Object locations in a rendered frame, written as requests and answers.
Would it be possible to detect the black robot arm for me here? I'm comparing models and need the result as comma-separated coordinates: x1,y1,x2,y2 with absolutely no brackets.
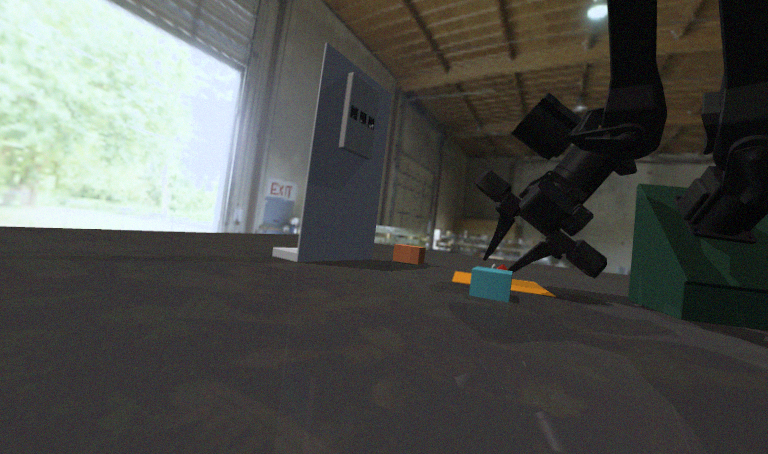
512,0,768,244

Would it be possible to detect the dark grey panel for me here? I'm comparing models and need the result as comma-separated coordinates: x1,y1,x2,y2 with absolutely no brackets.
272,42,392,262

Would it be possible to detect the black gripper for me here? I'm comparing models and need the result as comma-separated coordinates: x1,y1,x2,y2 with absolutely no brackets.
474,167,607,279

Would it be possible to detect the teal rectangular block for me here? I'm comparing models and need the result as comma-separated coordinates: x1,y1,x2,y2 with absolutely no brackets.
469,266,513,302

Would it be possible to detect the orange flat square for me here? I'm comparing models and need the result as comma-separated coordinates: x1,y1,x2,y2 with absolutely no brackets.
453,272,556,297

